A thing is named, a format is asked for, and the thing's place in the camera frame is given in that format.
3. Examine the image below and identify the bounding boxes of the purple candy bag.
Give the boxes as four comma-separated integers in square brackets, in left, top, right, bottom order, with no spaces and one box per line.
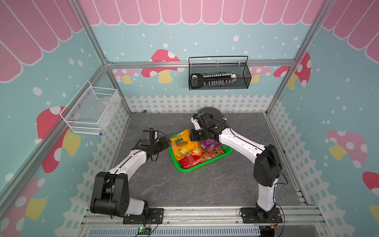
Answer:
[200,139,223,151]

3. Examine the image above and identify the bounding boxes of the yellow candy bag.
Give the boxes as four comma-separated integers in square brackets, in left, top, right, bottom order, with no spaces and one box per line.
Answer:
[170,129,202,161]

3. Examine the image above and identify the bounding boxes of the green plastic basket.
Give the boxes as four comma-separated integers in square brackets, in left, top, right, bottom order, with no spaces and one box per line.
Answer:
[169,129,233,172]

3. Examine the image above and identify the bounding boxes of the red candy bag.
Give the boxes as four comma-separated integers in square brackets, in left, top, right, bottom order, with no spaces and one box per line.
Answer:
[179,147,225,169]

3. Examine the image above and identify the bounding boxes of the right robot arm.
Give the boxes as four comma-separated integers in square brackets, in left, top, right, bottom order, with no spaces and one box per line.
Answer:
[189,112,282,219]

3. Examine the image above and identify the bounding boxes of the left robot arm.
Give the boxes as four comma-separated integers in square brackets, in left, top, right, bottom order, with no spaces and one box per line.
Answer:
[89,128,171,219]

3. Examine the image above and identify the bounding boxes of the small green circuit board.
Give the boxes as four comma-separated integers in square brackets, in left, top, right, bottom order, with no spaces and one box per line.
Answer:
[136,227,152,236]

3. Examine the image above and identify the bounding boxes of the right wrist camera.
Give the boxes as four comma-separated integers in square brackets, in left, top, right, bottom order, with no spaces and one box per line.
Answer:
[191,118,201,130]

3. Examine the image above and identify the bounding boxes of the black wire mesh basket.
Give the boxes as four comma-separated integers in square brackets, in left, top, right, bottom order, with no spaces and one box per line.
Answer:
[188,56,252,90]

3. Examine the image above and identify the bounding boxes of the white wire basket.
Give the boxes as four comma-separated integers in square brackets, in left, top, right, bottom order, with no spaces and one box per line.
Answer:
[60,81,121,136]

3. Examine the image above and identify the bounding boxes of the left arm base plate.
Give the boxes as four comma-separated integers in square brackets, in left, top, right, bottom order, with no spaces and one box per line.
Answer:
[122,208,165,226]

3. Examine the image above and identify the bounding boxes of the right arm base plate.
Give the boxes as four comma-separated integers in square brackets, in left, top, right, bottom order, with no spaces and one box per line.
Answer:
[239,206,283,225]

